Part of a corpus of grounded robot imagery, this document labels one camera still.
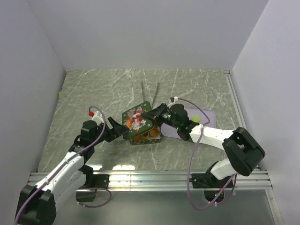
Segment flower shaped cookie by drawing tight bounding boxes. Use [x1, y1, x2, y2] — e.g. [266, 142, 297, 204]
[149, 129, 159, 137]

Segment gold tin lid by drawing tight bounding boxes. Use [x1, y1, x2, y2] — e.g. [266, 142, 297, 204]
[121, 101, 154, 141]

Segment green sandwich cookie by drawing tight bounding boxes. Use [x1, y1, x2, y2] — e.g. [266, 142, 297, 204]
[192, 116, 201, 123]

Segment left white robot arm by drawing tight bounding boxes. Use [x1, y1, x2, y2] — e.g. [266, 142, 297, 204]
[15, 117, 129, 225]

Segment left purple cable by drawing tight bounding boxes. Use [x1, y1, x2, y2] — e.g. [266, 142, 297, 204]
[14, 105, 113, 225]

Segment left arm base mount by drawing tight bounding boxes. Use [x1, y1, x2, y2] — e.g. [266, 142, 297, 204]
[75, 174, 110, 203]

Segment metal tongs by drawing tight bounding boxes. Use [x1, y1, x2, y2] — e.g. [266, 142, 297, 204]
[141, 81, 160, 109]

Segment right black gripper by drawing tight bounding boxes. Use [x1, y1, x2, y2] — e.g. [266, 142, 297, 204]
[142, 104, 180, 130]

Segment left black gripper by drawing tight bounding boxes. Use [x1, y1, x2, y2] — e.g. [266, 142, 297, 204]
[91, 116, 129, 146]

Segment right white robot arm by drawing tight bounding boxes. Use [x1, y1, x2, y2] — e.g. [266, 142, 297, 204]
[142, 104, 265, 188]

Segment lilac plastic tray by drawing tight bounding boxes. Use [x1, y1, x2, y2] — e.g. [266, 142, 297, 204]
[161, 106, 216, 139]

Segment aluminium rail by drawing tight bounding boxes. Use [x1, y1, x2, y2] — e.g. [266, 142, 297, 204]
[25, 170, 274, 192]

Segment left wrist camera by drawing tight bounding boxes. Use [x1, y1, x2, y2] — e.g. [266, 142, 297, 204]
[88, 111, 104, 124]

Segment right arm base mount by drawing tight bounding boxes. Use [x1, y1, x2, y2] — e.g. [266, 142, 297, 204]
[189, 173, 236, 204]

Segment green christmas cookie tin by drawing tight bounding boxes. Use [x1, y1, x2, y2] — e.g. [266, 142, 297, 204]
[129, 127, 161, 145]

